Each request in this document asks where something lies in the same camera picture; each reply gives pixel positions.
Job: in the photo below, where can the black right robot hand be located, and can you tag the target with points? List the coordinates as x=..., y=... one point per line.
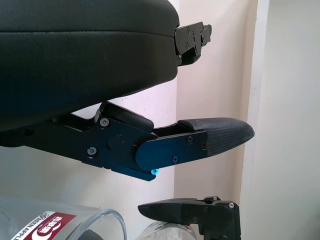
x=200, y=210

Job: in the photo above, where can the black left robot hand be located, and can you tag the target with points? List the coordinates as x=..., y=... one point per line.
x=75, y=62

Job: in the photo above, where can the clear water bottle red label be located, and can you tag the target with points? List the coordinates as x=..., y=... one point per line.
x=170, y=231

